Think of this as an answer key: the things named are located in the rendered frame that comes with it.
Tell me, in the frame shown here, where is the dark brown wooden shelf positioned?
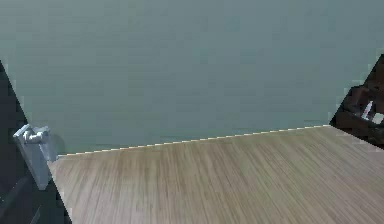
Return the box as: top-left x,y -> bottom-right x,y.
329,53 -> 384,150

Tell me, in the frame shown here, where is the dark grey room door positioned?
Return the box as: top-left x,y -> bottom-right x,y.
0,59 -> 73,224

